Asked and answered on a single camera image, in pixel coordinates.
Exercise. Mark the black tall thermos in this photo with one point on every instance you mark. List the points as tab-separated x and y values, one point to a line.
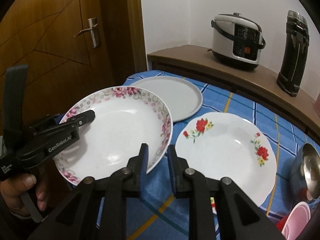
295	55

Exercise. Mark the stainless steel bowl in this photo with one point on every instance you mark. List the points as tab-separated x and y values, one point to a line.
304	174

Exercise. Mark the plain grey flat plate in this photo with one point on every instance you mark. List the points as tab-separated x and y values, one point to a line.
182	98

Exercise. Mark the red floral white plate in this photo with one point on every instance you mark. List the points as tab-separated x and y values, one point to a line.
225	145

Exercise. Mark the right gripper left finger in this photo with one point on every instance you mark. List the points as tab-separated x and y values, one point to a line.
139	166

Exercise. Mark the silver door handle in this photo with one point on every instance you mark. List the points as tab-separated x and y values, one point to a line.
93	30

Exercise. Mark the white black rice cooker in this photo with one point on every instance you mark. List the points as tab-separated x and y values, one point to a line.
237	41

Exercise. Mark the person's left hand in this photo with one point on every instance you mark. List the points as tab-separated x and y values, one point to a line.
12	189

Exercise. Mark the brown wooden door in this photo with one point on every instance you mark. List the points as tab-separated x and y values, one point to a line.
52	38

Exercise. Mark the brown wooden sideboard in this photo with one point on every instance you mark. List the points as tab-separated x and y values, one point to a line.
260	85

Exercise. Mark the blue checked tablecloth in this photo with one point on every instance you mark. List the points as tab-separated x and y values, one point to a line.
160	216

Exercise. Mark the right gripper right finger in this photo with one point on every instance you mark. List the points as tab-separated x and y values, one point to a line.
177	166

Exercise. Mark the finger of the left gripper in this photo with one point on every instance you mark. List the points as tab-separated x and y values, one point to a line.
79	120

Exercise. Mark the pink floral white plate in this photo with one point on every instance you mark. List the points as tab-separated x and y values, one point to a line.
125	118

